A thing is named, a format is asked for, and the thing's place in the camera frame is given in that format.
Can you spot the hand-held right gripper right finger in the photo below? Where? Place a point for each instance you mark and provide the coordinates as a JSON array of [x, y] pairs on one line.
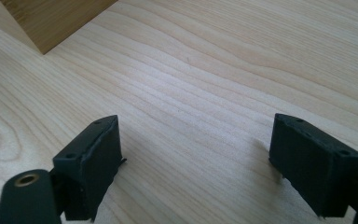
[[313, 168]]

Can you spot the wooden tea box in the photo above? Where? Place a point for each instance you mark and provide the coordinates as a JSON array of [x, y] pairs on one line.
[[59, 21]]

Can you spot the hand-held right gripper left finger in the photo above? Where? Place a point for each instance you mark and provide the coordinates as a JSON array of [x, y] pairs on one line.
[[96, 161]]

